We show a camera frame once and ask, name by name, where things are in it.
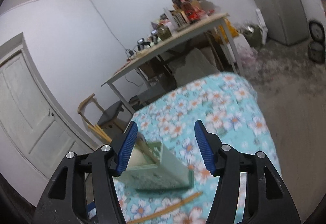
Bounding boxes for bamboo chopstick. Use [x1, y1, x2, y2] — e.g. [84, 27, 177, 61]
[127, 191, 203, 224]

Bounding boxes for white panel door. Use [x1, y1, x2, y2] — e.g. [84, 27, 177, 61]
[1, 33, 93, 179]

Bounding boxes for green star-holed utensil holder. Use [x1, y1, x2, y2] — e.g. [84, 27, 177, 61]
[118, 141, 194, 191]

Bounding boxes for wooden chair black seat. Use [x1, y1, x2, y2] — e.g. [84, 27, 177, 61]
[77, 94, 131, 143]

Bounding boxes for floral blue tablecloth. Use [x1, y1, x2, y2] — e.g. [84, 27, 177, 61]
[114, 73, 280, 223]

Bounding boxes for black rice cooker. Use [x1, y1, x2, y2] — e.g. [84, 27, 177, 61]
[308, 20, 325, 64]

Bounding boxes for yellow plastic bag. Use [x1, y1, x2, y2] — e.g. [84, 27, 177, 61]
[215, 18, 239, 44]

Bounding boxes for white wooden side table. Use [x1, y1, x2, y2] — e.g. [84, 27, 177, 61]
[105, 12, 244, 114]

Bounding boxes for glass jar green contents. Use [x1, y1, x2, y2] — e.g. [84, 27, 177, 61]
[157, 24, 172, 41]

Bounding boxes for red oil bottle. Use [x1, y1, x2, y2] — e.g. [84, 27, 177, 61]
[181, 1, 200, 23]

